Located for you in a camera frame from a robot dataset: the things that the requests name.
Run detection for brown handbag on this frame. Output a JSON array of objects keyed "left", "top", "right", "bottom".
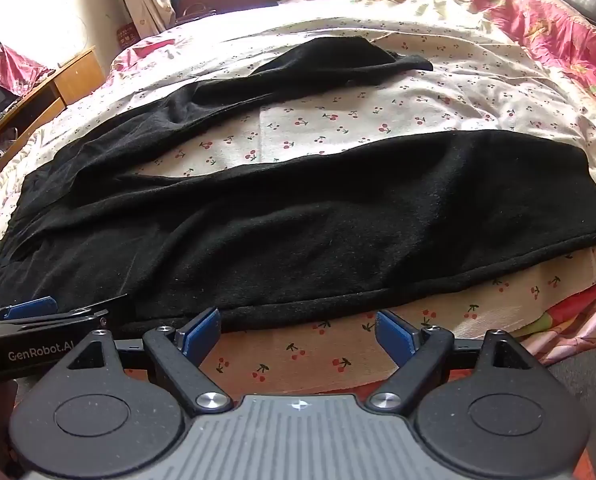
[{"left": 175, "top": 2, "right": 216, "bottom": 26}]

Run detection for pink cloth cover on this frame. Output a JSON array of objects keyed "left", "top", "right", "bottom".
[{"left": 0, "top": 42, "right": 56, "bottom": 96}]

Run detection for wooden bedside desk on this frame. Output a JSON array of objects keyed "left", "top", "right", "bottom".
[{"left": 0, "top": 45, "right": 109, "bottom": 181}]

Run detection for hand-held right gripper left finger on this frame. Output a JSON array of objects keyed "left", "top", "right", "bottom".
[{"left": 65, "top": 307, "right": 233, "bottom": 416}]

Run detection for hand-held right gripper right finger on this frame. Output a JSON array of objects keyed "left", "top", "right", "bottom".
[{"left": 367, "top": 309, "right": 534, "bottom": 416}]

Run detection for cherry print bed sheet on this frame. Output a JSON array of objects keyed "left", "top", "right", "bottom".
[{"left": 0, "top": 0, "right": 596, "bottom": 396}]

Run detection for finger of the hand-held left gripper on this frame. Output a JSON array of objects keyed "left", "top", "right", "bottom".
[
  {"left": 0, "top": 310, "right": 111, "bottom": 335},
  {"left": 0, "top": 294, "right": 128, "bottom": 322}
]

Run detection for red box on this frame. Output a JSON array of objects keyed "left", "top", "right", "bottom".
[{"left": 115, "top": 22, "right": 140, "bottom": 51}]

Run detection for black pants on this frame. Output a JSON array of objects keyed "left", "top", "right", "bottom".
[{"left": 0, "top": 36, "right": 596, "bottom": 341}]

